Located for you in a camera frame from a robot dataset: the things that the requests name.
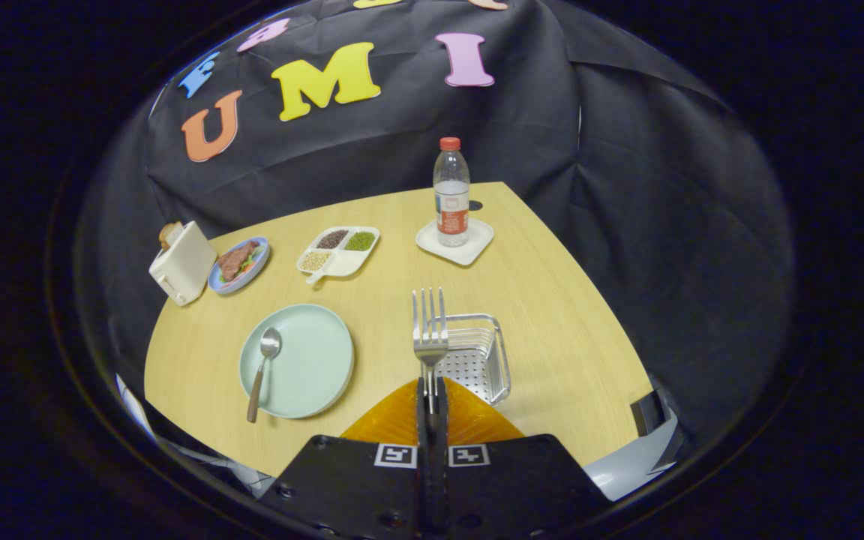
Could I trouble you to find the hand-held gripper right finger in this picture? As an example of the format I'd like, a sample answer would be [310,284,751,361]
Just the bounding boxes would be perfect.
[432,377,613,540]

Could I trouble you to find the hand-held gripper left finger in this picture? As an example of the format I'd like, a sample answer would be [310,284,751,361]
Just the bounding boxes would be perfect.
[258,377,433,540]

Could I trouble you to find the metal fork with wooden handle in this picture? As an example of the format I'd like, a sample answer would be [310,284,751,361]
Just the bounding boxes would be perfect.
[412,287,449,395]

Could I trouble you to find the metal spoon with wooden handle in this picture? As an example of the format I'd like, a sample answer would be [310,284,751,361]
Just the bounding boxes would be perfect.
[246,327,283,424]

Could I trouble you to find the metal cutlery drainer rack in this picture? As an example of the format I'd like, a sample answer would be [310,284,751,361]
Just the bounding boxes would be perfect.
[432,313,512,407]

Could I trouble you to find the pale green plate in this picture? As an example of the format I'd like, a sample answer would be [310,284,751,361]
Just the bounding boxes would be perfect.
[238,303,356,420]

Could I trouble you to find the white divided dish with beans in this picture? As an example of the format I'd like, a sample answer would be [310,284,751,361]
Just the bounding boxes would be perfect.
[296,226,381,285]

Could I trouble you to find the white square coaster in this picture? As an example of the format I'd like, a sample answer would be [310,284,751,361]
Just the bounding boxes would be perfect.
[415,217,495,267]

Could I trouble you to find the green and orange vegetables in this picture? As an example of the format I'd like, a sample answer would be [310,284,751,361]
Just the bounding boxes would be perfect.
[218,247,263,285]

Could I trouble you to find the blue plate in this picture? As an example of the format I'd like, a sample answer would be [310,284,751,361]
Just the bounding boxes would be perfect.
[208,237,271,295]

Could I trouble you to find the brown steak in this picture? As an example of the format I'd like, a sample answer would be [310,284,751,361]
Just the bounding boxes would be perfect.
[216,241,260,283]

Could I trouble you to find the cream toaster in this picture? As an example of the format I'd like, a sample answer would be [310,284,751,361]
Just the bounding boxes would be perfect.
[148,221,218,307]

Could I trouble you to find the clear water bottle red cap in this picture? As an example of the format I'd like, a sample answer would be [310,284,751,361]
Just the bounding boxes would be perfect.
[433,136,471,248]

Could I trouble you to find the black backdrop cloth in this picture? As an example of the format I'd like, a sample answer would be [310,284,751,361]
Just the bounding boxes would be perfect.
[76,0,793,451]

